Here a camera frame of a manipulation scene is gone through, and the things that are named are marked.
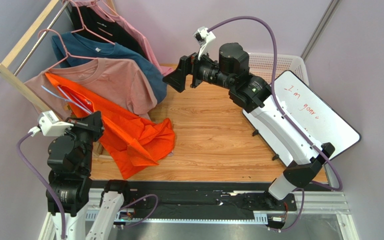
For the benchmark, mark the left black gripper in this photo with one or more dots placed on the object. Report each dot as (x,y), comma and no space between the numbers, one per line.
(92,123)

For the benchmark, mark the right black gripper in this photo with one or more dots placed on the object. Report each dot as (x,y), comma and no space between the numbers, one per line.
(194,70)

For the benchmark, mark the light blue wire hanger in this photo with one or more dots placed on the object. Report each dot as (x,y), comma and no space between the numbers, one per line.
(66,98)

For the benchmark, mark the orange t-shirt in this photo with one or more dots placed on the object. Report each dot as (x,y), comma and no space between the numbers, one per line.
(133,142)

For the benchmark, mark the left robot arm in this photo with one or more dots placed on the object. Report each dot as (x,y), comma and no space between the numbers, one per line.
(70,159)

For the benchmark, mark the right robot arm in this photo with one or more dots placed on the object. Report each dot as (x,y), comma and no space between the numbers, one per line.
(254,95)

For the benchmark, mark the mauve pixel-print t-shirt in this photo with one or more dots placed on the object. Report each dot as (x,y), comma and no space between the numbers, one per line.
(120,81)

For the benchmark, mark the pink hanger on blue shirt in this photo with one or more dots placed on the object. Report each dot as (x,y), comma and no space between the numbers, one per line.
(65,50)

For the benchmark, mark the blue t-shirt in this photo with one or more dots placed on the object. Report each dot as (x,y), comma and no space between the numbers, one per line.
(83,47)

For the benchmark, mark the pink t-shirt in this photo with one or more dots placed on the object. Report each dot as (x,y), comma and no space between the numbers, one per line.
(138,36)

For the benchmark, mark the black t-shirt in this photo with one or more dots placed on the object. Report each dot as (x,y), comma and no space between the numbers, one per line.
(94,27)

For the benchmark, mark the white plastic basket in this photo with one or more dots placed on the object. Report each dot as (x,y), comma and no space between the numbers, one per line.
(261,64)

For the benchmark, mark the metal rack rod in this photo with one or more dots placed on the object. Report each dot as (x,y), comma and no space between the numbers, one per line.
(41,37)

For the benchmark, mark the whiteboard with red writing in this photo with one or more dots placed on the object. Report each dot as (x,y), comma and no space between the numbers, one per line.
(316,117)

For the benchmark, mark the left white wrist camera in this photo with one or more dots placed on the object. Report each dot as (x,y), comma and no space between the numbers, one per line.
(49,125)

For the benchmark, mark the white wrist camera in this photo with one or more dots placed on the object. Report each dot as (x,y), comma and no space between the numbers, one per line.
(49,125)
(204,38)

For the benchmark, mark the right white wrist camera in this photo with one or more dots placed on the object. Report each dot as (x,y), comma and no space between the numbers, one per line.
(204,38)

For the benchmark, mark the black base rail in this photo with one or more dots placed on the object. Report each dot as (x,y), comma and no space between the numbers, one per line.
(204,201)

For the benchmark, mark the wooden clothes rack frame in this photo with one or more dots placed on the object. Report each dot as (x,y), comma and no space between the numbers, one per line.
(32,31)

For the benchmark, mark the aluminium mounting frame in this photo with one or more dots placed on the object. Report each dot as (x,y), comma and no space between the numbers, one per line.
(316,203)

